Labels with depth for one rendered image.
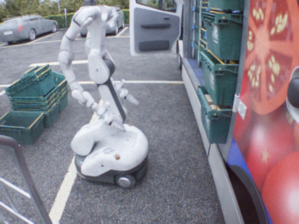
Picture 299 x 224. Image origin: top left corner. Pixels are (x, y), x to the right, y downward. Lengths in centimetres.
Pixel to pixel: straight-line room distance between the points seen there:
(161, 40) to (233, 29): 343
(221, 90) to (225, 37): 30
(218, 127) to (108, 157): 87
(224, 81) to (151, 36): 336
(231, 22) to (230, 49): 15
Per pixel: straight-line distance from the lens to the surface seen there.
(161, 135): 270
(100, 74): 166
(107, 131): 185
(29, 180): 79
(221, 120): 138
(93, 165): 190
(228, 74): 127
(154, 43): 452
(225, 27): 121
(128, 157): 181
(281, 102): 82
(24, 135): 281
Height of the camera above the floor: 146
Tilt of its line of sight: 27 degrees down
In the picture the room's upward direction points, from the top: straight up
